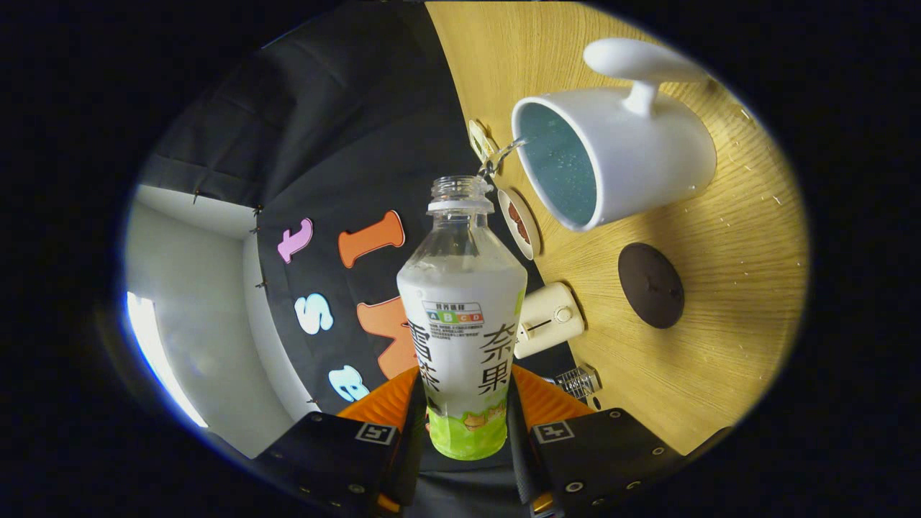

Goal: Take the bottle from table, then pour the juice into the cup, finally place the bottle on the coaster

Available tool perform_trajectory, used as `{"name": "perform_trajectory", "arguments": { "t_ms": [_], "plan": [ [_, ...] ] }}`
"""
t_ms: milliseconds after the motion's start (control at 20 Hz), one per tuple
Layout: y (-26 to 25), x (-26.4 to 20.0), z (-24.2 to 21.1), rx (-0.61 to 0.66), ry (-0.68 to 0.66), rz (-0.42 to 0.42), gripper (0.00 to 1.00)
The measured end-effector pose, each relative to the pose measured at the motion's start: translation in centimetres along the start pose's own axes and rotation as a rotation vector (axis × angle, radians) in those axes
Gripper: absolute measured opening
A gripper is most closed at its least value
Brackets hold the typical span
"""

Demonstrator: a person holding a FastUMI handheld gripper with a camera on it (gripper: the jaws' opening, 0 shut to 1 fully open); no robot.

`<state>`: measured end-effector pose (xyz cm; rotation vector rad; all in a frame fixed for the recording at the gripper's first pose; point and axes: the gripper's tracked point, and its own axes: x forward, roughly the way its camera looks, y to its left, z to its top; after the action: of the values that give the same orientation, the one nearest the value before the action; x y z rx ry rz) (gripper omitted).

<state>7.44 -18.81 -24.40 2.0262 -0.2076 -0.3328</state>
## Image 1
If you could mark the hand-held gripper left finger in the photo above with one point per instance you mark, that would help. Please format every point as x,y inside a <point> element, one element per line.
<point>324,453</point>

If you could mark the white oval plate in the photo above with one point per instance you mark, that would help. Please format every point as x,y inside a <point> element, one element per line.
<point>532,241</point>

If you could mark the cream toaster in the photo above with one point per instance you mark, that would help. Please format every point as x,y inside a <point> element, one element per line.
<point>547,324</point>

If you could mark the wooden table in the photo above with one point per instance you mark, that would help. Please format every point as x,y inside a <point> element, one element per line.
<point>719,288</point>

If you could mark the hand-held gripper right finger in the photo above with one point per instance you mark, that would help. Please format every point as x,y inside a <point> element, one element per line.
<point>611,453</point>

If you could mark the white divided condiment dish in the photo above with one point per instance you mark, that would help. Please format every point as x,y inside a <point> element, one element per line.
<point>481,140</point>

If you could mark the white green juice bottle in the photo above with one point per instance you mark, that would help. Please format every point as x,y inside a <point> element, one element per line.
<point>460,316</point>

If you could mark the red meat piece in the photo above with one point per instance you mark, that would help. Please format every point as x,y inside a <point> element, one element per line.
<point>522,232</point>
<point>514,211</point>

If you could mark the white cup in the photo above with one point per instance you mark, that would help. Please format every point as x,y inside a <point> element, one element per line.
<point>647,151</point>

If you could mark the dark brown round coaster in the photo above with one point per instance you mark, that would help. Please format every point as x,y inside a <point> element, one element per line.
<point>651,285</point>

